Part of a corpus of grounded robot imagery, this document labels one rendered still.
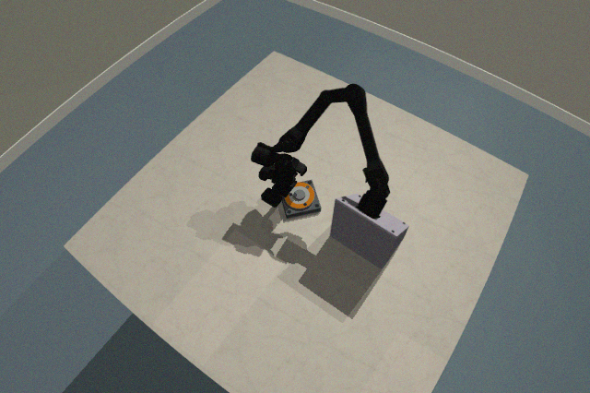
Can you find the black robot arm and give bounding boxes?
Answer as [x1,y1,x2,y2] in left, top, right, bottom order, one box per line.
[251,84,390,219]

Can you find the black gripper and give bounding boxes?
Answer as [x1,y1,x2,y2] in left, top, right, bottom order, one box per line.
[261,162,307,208]

